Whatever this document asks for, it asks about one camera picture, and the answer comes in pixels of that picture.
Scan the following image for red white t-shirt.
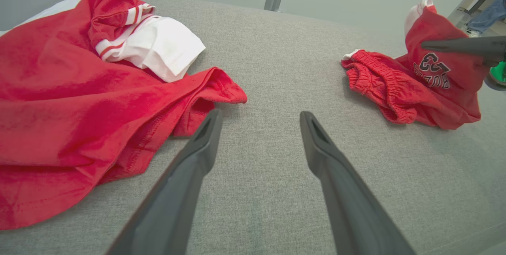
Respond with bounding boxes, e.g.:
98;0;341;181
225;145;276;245
0;0;247;231

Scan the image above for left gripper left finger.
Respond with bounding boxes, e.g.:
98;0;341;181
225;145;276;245
105;109;224;255

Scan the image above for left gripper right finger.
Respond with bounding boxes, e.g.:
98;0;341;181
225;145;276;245
299;111;415;255

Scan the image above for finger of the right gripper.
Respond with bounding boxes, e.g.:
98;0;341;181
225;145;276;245
421;36;506;66

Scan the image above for red Bulls 23 shorts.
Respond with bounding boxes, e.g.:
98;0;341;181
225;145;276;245
341;0;493;130

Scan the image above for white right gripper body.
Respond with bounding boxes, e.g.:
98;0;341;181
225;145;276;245
484;61;506;91

